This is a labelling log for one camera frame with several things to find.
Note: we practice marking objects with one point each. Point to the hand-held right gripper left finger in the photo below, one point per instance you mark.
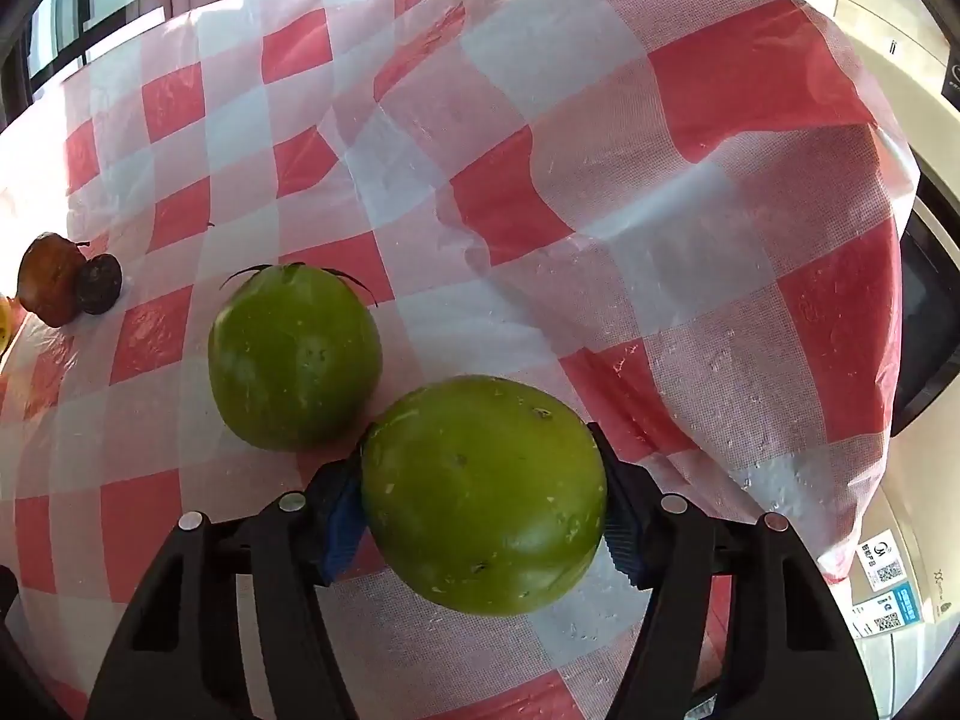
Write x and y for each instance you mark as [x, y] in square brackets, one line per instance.
[343, 532]

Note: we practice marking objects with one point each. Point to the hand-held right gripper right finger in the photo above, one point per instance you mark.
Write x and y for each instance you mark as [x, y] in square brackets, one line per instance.
[622, 549]

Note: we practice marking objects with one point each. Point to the smooth green round fruit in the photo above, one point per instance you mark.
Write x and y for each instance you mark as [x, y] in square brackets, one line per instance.
[480, 495]

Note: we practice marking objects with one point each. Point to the green round fruit with calyx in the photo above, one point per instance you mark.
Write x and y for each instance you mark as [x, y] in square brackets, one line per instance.
[292, 360]

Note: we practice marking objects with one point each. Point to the white appliance with stickers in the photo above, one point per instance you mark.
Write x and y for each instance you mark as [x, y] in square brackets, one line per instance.
[911, 540]

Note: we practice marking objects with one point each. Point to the small dark round fruit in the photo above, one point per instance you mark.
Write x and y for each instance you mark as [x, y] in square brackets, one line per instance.
[100, 285]

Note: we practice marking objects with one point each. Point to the red white checkered tablecloth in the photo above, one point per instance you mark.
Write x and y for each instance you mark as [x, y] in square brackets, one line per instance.
[570, 187]

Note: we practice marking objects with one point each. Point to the black appliance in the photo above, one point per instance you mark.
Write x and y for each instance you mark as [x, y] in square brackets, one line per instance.
[926, 315]

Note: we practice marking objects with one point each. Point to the brown wrinkled fruit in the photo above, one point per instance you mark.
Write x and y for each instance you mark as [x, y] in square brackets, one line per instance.
[46, 281]

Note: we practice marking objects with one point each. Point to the yellow fruit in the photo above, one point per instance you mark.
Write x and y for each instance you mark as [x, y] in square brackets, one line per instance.
[4, 326]

